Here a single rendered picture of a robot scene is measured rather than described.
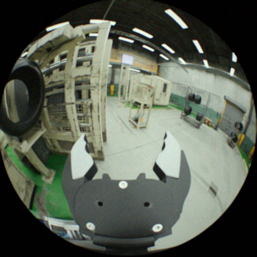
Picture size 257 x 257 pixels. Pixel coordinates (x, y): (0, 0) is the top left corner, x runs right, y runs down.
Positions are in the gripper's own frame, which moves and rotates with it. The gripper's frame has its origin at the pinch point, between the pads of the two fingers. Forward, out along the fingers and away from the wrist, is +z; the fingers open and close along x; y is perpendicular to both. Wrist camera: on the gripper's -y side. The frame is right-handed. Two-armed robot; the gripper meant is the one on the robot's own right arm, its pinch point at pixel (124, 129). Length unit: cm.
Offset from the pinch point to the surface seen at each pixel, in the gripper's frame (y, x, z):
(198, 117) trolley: 97, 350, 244
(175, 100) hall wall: 142, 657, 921
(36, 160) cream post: 49, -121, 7
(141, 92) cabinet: 28, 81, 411
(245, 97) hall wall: -207, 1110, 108
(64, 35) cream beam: -64, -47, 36
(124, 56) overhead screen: -170, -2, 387
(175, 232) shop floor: 115, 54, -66
